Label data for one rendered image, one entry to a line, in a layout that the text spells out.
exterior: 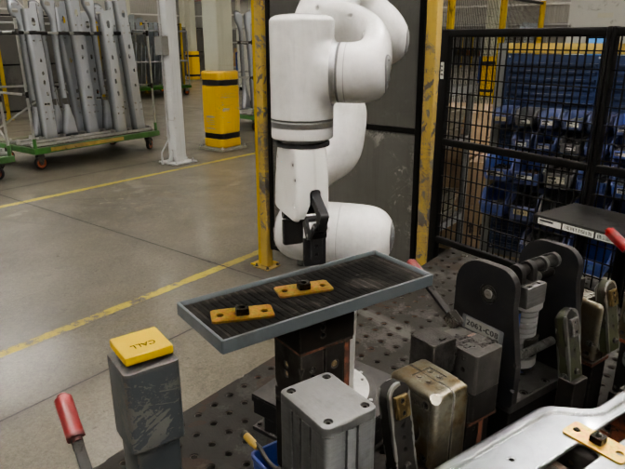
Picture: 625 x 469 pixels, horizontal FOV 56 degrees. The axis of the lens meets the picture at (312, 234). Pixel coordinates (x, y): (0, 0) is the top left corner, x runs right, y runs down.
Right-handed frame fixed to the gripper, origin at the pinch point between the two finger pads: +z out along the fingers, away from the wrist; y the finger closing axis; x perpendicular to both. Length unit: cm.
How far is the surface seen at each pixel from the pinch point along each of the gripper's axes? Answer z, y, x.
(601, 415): 22.7, 22.8, 37.2
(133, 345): 6.6, 8.5, -24.9
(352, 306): 7.1, 7.0, 4.9
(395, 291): 7.0, 4.9, 12.8
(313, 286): 6.4, -0.2, 1.7
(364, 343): 53, -57, 38
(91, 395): 123, -171, -40
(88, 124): 82, -782, -31
